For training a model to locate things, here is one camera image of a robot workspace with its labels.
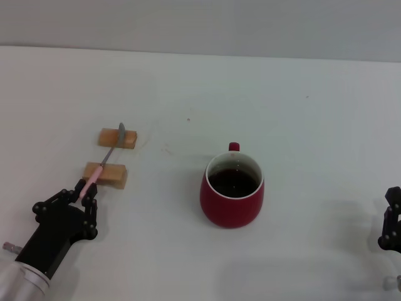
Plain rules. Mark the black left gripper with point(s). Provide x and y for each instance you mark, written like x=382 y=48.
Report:
x=56 y=229

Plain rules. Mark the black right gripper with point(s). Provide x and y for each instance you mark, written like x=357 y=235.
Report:
x=391 y=244

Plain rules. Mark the red ceramic cup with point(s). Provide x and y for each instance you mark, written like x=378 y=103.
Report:
x=225 y=210

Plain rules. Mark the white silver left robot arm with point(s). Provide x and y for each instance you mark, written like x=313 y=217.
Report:
x=18 y=283

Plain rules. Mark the notched wooden block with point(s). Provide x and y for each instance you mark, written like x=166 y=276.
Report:
x=117 y=177

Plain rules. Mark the flat wooden block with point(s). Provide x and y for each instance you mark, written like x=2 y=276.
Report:
x=106 y=138

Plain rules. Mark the dark brown coffee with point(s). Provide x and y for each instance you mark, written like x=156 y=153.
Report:
x=233 y=183

